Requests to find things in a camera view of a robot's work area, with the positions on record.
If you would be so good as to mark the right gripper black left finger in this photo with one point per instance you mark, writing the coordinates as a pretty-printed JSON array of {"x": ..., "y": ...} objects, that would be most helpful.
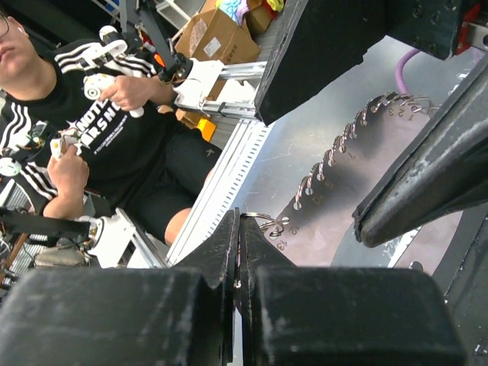
[{"x": 183, "y": 315}]

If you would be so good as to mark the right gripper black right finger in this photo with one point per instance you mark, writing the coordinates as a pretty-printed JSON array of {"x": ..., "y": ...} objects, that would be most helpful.
[{"x": 295, "y": 315}]

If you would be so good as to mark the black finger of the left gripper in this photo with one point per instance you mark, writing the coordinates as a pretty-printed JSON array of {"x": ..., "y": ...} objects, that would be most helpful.
[
  {"x": 318, "y": 41},
  {"x": 444, "y": 170}
]

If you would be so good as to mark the operator left hand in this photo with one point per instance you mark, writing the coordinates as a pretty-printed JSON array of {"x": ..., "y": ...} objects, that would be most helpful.
[{"x": 69, "y": 174}]

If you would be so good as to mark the operator right hand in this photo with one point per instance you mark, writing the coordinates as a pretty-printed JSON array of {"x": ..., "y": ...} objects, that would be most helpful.
[{"x": 128, "y": 92}]

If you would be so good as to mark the cardboard box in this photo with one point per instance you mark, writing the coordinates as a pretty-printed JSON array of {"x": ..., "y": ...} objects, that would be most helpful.
[{"x": 213, "y": 35}]

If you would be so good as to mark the person in black shirt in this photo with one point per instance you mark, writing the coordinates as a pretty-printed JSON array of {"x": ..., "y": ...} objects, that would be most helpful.
[{"x": 145, "y": 162}]

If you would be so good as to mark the aluminium cable duct rail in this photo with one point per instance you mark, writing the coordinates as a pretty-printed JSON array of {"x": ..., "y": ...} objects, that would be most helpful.
[{"x": 219, "y": 192}]

